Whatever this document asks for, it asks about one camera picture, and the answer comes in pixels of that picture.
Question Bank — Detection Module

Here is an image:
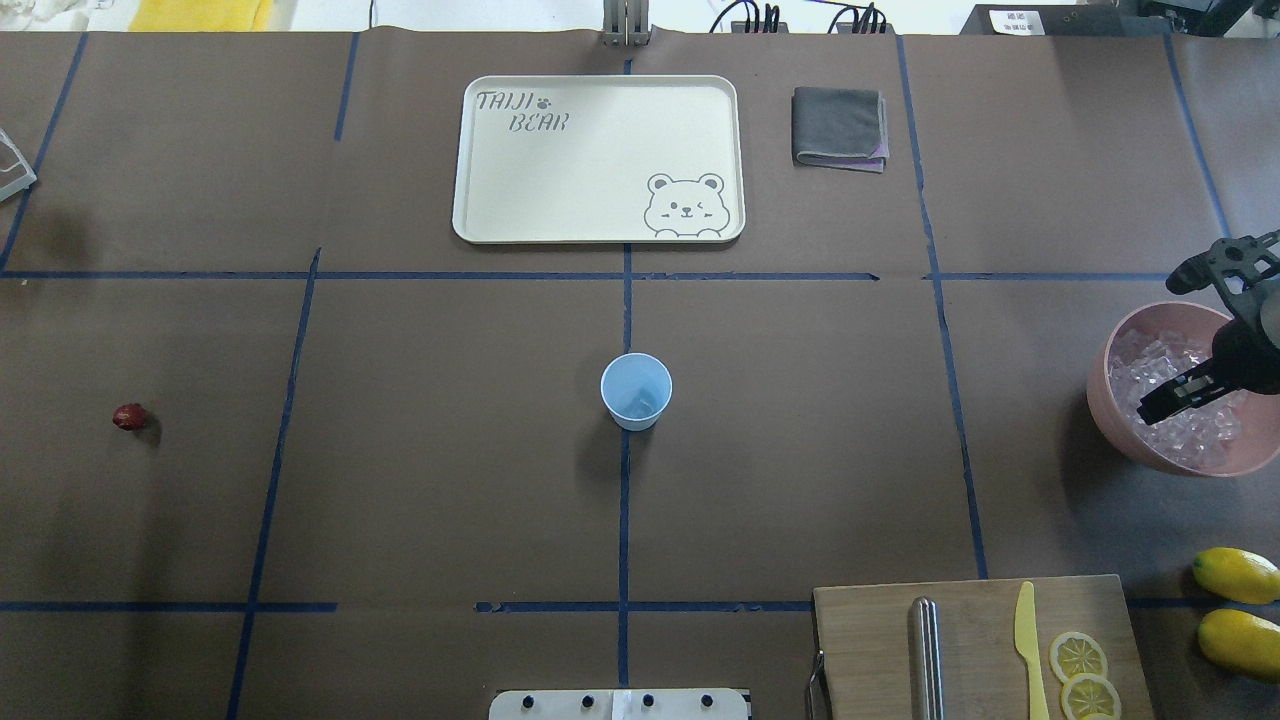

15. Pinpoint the folded grey cloth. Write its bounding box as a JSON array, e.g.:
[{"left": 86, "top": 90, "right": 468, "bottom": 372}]
[{"left": 791, "top": 86, "right": 890, "bottom": 174}]

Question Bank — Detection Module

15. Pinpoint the yellow plastic knife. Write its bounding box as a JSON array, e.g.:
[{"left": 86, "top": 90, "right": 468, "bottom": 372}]
[{"left": 1012, "top": 580, "right": 1050, "bottom": 720}]

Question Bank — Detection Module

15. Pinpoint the wooden cutting board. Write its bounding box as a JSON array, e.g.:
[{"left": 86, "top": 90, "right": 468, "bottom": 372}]
[{"left": 814, "top": 575, "right": 1155, "bottom": 719}]

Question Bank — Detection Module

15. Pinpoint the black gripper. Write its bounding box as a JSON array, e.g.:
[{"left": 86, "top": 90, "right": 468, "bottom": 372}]
[{"left": 1137, "top": 231, "right": 1277, "bottom": 427}]

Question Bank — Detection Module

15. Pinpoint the red strawberry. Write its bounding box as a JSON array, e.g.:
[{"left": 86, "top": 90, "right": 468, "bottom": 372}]
[{"left": 111, "top": 404, "right": 148, "bottom": 432}]

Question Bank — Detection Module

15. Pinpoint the pink bowl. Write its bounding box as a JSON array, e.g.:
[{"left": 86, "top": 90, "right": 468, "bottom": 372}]
[{"left": 1085, "top": 301, "right": 1279, "bottom": 478}]

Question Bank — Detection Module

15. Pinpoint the black box with label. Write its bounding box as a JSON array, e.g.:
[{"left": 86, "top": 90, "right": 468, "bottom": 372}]
[{"left": 959, "top": 3, "right": 1172, "bottom": 38}]

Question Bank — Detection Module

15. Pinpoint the clear ice cubes pile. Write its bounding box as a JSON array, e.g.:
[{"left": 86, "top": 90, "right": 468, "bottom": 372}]
[{"left": 1107, "top": 329, "right": 1247, "bottom": 469}]

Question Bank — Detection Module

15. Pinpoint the whole yellow lemon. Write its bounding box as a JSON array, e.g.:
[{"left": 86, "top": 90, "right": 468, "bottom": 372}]
[
  {"left": 1196, "top": 609, "right": 1279, "bottom": 685},
  {"left": 1190, "top": 547, "right": 1279, "bottom": 605}
]

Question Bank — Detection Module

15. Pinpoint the yellow cloth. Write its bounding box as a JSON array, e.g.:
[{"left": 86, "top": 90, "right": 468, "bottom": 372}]
[{"left": 128, "top": 1, "right": 275, "bottom": 32}]

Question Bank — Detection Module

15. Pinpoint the white wire rack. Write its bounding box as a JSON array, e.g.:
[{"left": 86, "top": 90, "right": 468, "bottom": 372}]
[{"left": 0, "top": 129, "right": 37, "bottom": 202}]

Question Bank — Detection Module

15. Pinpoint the aluminium frame post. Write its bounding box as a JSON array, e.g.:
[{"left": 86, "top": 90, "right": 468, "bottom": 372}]
[{"left": 602, "top": 0, "right": 652, "bottom": 47}]

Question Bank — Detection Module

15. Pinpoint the light blue paper cup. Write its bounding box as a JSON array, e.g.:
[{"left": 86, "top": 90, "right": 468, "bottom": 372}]
[{"left": 599, "top": 354, "right": 675, "bottom": 432}]

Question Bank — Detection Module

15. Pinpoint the cream bear serving tray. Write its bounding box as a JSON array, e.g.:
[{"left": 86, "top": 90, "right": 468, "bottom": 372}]
[{"left": 452, "top": 76, "right": 746, "bottom": 245}]

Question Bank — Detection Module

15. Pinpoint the steel cylindrical rod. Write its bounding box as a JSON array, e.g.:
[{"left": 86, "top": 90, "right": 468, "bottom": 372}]
[{"left": 909, "top": 596, "right": 945, "bottom": 719}]

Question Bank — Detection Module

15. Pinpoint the lemon slice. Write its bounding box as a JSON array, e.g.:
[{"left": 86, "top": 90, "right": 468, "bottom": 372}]
[
  {"left": 1059, "top": 673, "right": 1123, "bottom": 719},
  {"left": 1047, "top": 632, "right": 1110, "bottom": 684}
]

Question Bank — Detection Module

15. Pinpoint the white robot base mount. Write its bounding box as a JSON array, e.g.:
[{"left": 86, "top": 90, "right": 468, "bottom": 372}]
[{"left": 488, "top": 687, "right": 753, "bottom": 719}]

